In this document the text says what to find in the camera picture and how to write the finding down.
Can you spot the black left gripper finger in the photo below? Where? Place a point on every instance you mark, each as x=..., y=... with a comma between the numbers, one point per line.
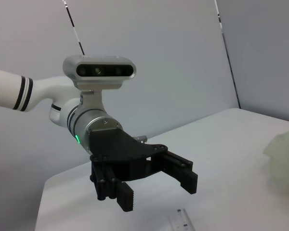
x=125, y=197
x=183, y=174

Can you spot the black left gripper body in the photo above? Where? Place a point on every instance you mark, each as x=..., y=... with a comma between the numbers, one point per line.
x=120, y=154

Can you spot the clear plastic ruler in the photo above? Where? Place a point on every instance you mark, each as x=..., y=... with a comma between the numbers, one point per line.
x=180, y=220

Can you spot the translucent green fruit plate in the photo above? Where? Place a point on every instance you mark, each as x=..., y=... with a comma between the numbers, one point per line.
x=284, y=154

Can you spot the black white striped strip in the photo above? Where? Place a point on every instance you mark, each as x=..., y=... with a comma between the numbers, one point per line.
x=73, y=26
x=227, y=53

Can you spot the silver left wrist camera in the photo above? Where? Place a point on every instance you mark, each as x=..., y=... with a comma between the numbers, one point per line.
x=98, y=72

